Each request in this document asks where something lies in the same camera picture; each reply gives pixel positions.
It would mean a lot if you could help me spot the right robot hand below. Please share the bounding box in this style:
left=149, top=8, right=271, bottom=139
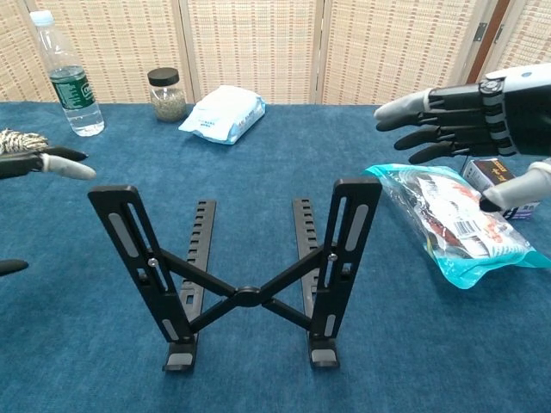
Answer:
left=373, top=62, right=551, bottom=213

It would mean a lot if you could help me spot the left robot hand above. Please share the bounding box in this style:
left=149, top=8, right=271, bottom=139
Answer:
left=0, top=145, right=96, bottom=277

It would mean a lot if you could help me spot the black folding laptop stand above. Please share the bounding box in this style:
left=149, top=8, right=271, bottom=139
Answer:
left=87, top=176, right=383, bottom=373

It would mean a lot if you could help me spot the small black printed box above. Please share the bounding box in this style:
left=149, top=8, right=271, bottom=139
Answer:
left=460, top=157, right=541, bottom=220

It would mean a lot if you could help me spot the clear water bottle green label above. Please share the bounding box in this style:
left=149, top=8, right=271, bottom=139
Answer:
left=28, top=9, right=106, bottom=138

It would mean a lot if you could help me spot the glass jar black lid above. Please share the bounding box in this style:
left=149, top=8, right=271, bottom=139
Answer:
left=147, top=67, right=188, bottom=123

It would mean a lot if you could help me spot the teal clear snack bag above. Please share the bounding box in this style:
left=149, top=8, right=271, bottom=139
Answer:
left=363, top=163, right=551, bottom=290

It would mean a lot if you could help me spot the white blue wet wipes pack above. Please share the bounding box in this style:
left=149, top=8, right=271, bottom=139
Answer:
left=177, top=84, right=267, bottom=145

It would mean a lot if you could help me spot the blue table cloth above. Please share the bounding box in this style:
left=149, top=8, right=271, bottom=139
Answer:
left=0, top=101, right=551, bottom=413

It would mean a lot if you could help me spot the bamboo folding screen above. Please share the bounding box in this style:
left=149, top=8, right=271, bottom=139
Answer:
left=0, top=0, right=551, bottom=107

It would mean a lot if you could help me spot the coiled beige speckled rope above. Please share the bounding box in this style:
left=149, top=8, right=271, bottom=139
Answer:
left=0, top=128, right=51, bottom=155

